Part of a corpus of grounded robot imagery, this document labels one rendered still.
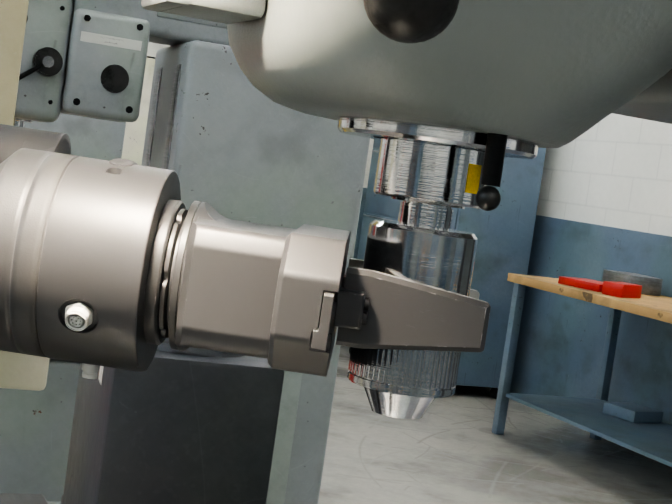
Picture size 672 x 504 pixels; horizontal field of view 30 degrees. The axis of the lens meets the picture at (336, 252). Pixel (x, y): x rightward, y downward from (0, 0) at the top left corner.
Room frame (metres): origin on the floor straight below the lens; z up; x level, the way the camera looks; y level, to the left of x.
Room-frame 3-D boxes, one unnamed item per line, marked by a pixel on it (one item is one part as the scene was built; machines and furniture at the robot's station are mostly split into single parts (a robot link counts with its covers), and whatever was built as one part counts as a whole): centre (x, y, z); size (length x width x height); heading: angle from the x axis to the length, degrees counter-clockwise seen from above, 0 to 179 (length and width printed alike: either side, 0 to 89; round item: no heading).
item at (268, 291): (0.54, 0.06, 1.23); 0.13 x 0.12 x 0.10; 179
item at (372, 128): (0.54, -0.04, 1.31); 0.09 x 0.09 x 0.01
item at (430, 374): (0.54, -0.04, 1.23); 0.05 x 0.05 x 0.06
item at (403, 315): (0.51, -0.03, 1.23); 0.06 x 0.02 x 0.03; 89
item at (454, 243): (0.54, -0.04, 1.26); 0.05 x 0.05 x 0.01
